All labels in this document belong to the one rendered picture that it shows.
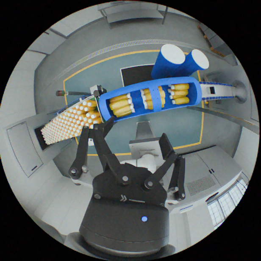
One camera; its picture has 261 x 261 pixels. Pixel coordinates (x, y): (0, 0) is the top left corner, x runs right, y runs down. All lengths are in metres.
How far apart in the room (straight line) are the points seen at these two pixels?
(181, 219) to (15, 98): 7.13
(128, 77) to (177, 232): 3.85
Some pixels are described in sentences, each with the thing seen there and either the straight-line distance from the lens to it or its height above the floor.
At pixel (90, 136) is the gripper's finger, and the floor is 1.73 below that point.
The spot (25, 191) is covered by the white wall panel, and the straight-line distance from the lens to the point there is 4.96.
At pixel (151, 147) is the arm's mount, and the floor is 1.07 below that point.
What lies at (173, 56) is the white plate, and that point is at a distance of 1.03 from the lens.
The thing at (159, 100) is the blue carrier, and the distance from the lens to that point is 0.63.
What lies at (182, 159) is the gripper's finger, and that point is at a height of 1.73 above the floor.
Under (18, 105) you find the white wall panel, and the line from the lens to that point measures 4.85.
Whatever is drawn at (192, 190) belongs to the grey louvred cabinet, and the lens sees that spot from 1.79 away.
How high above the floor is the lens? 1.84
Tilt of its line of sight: 69 degrees down
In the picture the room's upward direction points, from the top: 160 degrees counter-clockwise
